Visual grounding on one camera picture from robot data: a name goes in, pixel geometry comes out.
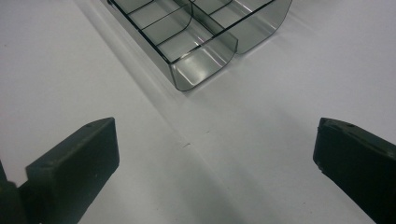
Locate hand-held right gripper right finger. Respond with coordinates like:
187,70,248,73
312,117,396,224

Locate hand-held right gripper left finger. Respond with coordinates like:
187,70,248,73
18,117,120,224

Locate clear grey compartment box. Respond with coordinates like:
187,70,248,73
106,0,293,92

